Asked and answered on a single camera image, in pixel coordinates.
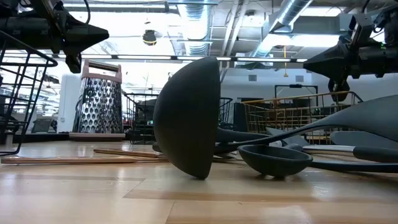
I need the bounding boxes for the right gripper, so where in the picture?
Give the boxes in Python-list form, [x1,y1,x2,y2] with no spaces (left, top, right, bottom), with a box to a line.
[303,14,376,103]

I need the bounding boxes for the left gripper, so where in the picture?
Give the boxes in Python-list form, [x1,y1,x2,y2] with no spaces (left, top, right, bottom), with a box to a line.
[29,0,109,74]

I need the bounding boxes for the wide black turner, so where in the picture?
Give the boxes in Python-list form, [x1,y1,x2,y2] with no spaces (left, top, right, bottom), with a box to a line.
[329,130,398,149]

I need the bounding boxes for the black spatula steel handle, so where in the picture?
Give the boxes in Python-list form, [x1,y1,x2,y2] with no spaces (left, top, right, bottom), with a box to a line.
[267,126,398,163]

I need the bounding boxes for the black slotted spatula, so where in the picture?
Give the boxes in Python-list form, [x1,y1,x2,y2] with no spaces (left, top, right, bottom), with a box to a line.
[310,160,398,174]

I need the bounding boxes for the black slotted spoon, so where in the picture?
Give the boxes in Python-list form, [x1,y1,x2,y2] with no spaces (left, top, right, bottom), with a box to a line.
[238,144,313,179]

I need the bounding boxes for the black ladle with white label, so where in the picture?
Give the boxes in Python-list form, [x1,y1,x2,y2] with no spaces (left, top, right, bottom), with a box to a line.
[214,127,271,155]

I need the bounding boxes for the wooden spatula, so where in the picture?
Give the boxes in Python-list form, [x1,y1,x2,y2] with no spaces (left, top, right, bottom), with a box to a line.
[93,148,169,159]

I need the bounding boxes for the long ceiling light strip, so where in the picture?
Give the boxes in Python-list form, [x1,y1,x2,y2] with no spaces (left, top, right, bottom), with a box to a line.
[57,54,308,63]

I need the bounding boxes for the pink steel box grater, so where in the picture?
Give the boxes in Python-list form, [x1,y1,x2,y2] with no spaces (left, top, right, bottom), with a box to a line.
[68,58,126,141]

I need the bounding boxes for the long wooden utensil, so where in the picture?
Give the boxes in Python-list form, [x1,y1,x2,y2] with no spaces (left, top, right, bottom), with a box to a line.
[0,155,169,165]

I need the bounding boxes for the large black wire basket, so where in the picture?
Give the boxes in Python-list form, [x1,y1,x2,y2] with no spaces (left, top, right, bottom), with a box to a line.
[0,29,59,156]

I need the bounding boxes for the black background stand frame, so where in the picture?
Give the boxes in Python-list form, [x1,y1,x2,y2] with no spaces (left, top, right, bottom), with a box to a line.
[274,83,318,99]

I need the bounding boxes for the yellow hanging cord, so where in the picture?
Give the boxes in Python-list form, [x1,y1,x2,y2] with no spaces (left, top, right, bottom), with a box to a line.
[282,45,289,78]

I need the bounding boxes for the gold wire basket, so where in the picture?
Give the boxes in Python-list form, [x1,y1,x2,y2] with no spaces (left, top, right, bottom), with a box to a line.
[241,91,364,146]

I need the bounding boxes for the black ceiling dome camera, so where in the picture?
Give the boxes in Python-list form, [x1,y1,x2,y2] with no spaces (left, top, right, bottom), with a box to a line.
[142,29,158,47]

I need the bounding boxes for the silver spiral ceiling duct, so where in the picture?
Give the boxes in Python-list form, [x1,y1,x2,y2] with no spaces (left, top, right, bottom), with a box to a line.
[175,0,218,57]
[250,0,313,58]

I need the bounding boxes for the small black wire basket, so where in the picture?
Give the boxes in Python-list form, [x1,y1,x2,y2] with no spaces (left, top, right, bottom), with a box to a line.
[123,92,233,146]

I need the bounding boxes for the black metal table frame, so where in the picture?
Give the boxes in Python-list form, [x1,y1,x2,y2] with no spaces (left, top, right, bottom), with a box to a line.
[0,133,72,144]

